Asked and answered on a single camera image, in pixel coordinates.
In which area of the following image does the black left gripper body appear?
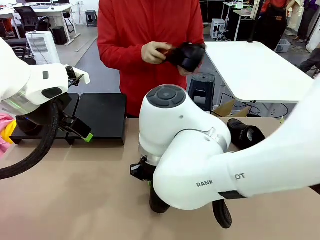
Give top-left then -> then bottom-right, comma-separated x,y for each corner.
53,92 -> 76,126

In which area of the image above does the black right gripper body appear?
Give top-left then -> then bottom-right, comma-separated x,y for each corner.
136,156 -> 155,182

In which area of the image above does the person's right forearm red sleeve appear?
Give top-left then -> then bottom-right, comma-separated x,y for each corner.
97,37 -> 149,70

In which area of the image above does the person's left forearm red sleeve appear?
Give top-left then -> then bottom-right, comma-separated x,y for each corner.
186,28 -> 206,50

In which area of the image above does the black shoe stand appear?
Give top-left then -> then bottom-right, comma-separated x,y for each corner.
9,92 -> 128,146

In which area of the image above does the person's right hand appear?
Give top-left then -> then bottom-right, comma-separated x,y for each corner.
141,41 -> 173,65

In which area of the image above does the person's left hand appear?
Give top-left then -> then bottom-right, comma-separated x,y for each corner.
178,43 -> 207,77

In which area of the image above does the white air purifier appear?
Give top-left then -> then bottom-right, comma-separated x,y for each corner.
25,31 -> 62,65

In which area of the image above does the yellow cloth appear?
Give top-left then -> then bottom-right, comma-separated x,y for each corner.
1,119 -> 17,145

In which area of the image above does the black office chair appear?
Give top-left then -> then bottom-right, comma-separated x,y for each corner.
4,37 -> 38,66
13,6 -> 53,34

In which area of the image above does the pink cloth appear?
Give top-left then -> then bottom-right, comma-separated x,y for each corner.
0,112 -> 16,158

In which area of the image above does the grey plastic stool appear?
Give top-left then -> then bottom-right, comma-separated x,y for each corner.
85,9 -> 98,28

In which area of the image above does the white office desk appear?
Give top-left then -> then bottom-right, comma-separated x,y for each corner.
0,3 -> 81,47

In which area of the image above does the dark plastic stool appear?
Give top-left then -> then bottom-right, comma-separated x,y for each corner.
187,72 -> 216,112

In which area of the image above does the person in red jacket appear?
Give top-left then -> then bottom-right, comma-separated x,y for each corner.
96,0 -> 207,118

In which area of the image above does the cardboard box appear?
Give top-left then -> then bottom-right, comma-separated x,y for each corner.
211,99 -> 251,118

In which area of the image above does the white table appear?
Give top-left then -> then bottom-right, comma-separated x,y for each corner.
203,41 -> 316,104

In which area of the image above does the white computer case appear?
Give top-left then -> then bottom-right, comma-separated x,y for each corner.
210,18 -> 227,40

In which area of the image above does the grey plastic bin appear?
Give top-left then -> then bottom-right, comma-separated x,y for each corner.
274,38 -> 292,53

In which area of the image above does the black pole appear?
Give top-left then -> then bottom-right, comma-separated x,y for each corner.
247,0 -> 262,44

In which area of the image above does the person in black apron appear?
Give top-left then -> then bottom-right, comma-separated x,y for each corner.
257,0 -> 291,51

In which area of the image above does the person in dark trousers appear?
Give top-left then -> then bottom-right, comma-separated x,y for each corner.
297,0 -> 320,44

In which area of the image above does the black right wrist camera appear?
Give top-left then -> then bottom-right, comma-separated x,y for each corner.
129,163 -> 141,178

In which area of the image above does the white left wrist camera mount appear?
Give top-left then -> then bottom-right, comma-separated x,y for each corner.
65,65 -> 90,88

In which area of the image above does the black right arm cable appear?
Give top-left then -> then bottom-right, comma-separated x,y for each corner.
212,198 -> 234,230

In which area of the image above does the white frame desk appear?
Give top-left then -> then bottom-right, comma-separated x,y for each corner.
221,1 -> 261,42

